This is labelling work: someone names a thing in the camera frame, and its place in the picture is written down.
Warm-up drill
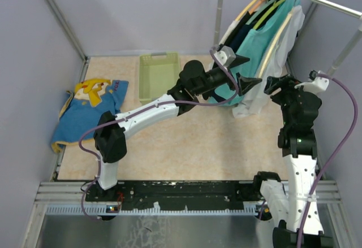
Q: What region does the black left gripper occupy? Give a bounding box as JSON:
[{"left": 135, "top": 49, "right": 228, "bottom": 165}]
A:
[{"left": 194, "top": 54, "right": 262, "bottom": 96}]

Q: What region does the green hanger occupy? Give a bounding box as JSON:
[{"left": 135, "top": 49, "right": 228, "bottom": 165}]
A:
[{"left": 252, "top": 0, "right": 285, "bottom": 30}]

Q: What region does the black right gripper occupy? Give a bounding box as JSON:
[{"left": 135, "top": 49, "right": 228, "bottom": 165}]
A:
[{"left": 264, "top": 73, "right": 314, "bottom": 127}]

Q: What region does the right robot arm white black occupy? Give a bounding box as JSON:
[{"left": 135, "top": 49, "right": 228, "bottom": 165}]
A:
[{"left": 252, "top": 71, "right": 334, "bottom": 247}]

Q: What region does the blue Pikachu t-shirt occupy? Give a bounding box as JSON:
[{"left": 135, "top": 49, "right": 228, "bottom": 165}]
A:
[{"left": 51, "top": 78, "right": 128, "bottom": 153}]

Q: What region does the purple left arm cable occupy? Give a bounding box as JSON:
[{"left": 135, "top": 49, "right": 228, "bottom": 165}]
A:
[{"left": 78, "top": 49, "right": 240, "bottom": 221}]

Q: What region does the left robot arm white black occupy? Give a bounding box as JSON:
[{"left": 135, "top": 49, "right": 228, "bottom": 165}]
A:
[{"left": 93, "top": 53, "right": 261, "bottom": 201}]

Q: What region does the dark navy t-shirt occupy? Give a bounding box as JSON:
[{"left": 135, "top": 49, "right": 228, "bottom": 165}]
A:
[{"left": 225, "top": 7, "right": 261, "bottom": 52}]

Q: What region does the teal t-shirt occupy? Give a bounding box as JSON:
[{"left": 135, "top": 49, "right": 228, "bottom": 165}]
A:
[{"left": 208, "top": 0, "right": 302, "bottom": 107}]

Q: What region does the light green plastic basket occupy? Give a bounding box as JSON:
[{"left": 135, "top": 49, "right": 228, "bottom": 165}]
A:
[{"left": 138, "top": 52, "right": 181, "bottom": 105}]

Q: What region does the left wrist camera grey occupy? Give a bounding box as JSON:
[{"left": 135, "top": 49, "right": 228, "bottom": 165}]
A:
[{"left": 212, "top": 46, "right": 236, "bottom": 68}]

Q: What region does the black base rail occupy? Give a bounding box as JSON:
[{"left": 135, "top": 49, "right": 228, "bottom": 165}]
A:
[{"left": 80, "top": 180, "right": 262, "bottom": 213}]

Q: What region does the yellow hanger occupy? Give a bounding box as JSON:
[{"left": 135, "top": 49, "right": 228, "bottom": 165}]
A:
[{"left": 235, "top": 0, "right": 258, "bottom": 21}]

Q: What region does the black t-shirt white trim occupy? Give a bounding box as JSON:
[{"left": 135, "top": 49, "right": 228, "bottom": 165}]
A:
[{"left": 219, "top": 13, "right": 251, "bottom": 45}]

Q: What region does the cream hanger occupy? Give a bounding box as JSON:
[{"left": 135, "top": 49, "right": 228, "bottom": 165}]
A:
[{"left": 252, "top": 0, "right": 305, "bottom": 78}]

